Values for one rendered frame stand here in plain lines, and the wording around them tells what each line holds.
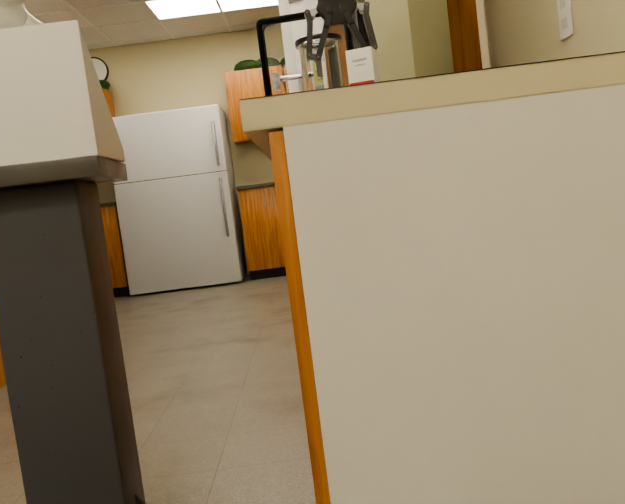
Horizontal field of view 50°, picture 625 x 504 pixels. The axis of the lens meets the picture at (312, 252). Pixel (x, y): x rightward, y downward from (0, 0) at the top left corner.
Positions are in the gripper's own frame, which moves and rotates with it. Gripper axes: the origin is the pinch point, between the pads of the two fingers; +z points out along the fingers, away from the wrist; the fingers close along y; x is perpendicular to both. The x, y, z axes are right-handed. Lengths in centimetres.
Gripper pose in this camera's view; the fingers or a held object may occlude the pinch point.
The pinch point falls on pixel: (344, 77)
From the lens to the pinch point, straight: 145.8
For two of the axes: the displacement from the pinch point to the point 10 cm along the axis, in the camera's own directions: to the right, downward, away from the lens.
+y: -9.9, 1.2, 0.1
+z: 1.2, 9.9, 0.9
